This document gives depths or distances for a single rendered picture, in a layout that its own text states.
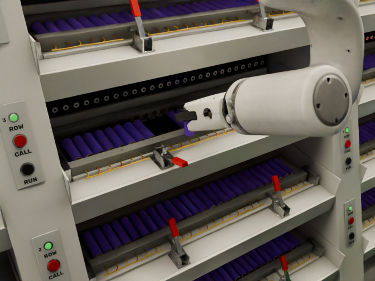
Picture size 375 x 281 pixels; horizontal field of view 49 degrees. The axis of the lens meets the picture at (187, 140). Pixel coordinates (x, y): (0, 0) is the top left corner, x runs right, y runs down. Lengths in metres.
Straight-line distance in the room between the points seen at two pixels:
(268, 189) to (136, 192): 0.37
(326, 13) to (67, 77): 0.37
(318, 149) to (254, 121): 0.50
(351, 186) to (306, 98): 0.64
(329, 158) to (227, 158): 0.31
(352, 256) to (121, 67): 0.79
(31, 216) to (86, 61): 0.25
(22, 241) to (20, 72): 0.25
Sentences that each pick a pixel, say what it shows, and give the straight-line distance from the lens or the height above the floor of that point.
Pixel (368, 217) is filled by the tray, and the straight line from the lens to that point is 1.31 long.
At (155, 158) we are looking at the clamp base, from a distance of 0.74.
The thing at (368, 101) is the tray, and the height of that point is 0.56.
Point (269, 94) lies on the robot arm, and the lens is 0.51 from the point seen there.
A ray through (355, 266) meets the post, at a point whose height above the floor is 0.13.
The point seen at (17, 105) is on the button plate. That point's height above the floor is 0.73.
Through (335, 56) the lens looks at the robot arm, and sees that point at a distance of 0.58.
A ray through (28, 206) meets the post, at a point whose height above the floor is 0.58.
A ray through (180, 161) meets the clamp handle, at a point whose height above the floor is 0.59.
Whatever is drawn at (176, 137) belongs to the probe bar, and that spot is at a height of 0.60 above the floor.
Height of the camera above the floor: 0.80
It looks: 16 degrees down
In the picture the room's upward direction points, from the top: 9 degrees counter-clockwise
